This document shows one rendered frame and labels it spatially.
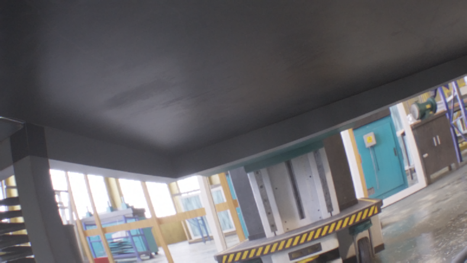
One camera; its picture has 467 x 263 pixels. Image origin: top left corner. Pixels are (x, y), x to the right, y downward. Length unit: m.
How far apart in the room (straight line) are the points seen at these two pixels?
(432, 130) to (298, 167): 2.85
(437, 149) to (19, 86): 4.38
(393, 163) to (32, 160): 4.40
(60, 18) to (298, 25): 0.19
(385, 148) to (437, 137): 0.79
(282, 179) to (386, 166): 2.82
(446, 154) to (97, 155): 4.27
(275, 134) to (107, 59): 0.39
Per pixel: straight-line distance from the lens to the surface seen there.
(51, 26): 0.21
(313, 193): 1.86
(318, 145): 1.78
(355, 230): 1.60
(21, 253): 0.39
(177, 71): 0.33
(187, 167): 0.64
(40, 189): 0.34
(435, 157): 4.47
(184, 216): 3.46
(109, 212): 9.37
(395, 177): 4.59
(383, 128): 4.60
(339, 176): 1.97
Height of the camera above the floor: 0.44
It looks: 12 degrees up
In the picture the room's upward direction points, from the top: 17 degrees counter-clockwise
